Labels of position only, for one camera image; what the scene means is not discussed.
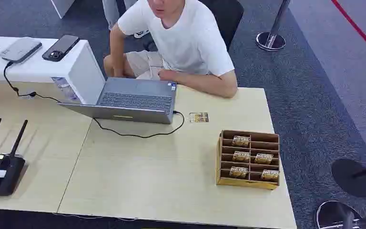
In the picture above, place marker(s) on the black stanchion post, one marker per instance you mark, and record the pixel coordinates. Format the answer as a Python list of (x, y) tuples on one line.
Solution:
[(353, 177)]

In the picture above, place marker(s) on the wooden card box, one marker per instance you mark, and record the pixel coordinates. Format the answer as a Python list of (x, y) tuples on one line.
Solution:
[(248, 159)]

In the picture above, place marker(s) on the grey power bank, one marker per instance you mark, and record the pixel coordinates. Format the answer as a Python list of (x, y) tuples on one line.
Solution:
[(20, 50)]

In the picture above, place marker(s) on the chrome stanchion base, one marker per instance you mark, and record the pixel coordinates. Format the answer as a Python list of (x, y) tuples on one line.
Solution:
[(337, 216)]

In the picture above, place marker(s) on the black smartphone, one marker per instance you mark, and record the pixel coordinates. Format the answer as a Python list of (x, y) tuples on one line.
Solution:
[(60, 47)]

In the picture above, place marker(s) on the person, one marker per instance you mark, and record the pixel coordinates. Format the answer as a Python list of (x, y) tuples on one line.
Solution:
[(189, 38)]

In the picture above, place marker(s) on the white board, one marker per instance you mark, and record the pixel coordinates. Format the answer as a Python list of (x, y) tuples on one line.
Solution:
[(61, 6)]

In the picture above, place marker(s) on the grey laptop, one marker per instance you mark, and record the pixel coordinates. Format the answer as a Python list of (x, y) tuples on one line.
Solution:
[(129, 101)]

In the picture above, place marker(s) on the gold printed card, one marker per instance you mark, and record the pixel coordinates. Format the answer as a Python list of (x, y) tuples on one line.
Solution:
[(269, 175), (198, 117), (263, 158), (238, 172), (241, 141), (241, 156)]

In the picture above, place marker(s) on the chrome stanchion post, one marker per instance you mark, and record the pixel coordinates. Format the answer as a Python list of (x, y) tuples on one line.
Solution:
[(273, 31)]

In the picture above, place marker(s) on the black router with antennas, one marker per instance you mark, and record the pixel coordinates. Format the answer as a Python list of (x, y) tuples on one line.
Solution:
[(0, 170)]

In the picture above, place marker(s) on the black office chair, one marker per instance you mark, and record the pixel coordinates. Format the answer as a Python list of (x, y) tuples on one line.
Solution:
[(225, 15)]

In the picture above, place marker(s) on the red barrier belt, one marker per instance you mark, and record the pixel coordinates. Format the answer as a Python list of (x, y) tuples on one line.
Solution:
[(359, 31)]

